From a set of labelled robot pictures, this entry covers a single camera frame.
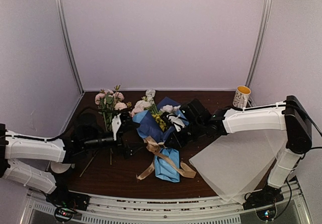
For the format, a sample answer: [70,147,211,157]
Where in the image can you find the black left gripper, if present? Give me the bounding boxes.
[83,131,147,159]

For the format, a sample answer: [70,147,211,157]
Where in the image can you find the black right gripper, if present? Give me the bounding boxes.
[164,120,205,151]

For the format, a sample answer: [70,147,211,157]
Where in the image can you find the pink fake rose stem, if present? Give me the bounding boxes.
[131,100,152,117]

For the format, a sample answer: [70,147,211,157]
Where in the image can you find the yellow fake flower bunch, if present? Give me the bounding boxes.
[152,113,168,132]

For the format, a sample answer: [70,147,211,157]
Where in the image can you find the blue wrapping paper sheet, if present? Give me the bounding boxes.
[131,95,182,183]

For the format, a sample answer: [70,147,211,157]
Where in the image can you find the beige ribbon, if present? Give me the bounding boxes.
[136,136,196,183]

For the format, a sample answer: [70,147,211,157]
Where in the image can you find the pale rose leafy stem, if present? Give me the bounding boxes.
[160,105,180,114]

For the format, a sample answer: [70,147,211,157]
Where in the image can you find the white fake flower long stem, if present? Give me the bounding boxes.
[142,89,156,102]

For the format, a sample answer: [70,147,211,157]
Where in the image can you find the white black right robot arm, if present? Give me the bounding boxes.
[164,95,312,205]

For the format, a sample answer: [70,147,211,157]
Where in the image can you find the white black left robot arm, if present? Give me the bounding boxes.
[1,112,140,206]

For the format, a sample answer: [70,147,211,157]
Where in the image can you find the pink rose bunch with leaves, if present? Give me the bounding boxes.
[79,84,133,177]

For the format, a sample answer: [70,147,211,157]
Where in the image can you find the white floral mug yellow inside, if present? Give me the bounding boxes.
[232,86,251,108]

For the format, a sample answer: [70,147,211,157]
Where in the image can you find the white translucent paper sheet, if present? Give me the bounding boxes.
[189,130,287,204]

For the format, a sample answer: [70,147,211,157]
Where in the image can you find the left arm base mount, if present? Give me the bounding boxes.
[40,183,90,223]

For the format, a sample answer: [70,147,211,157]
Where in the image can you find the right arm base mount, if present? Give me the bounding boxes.
[243,185,284,222]

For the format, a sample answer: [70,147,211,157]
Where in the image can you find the aluminium front rail frame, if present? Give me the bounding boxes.
[20,181,312,224]

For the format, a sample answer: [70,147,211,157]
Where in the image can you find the aluminium corner post right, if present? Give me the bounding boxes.
[246,0,273,87]

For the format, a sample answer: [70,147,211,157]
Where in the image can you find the aluminium corner post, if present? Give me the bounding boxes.
[246,0,273,87]
[55,0,84,94]

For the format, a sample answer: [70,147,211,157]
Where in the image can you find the aluminium corner post left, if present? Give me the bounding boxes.
[55,0,84,94]

